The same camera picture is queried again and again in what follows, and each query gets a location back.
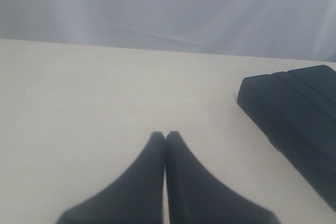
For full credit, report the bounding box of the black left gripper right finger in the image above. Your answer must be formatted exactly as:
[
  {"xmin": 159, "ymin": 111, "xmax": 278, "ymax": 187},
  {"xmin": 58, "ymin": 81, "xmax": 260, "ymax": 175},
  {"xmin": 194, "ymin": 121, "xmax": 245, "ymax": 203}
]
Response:
[{"xmin": 165, "ymin": 131, "xmax": 280, "ymax": 224}]

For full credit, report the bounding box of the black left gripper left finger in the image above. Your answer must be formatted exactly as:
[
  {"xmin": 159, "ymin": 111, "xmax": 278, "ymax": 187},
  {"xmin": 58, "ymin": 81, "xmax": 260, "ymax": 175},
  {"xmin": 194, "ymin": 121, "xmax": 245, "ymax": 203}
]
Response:
[{"xmin": 57, "ymin": 132, "xmax": 165, "ymax": 223}]

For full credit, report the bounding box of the black plastic tool case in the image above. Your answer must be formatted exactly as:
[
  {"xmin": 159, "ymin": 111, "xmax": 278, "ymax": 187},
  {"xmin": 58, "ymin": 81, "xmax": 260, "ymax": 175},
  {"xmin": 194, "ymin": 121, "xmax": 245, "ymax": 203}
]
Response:
[{"xmin": 237, "ymin": 65, "xmax": 335, "ymax": 208}]

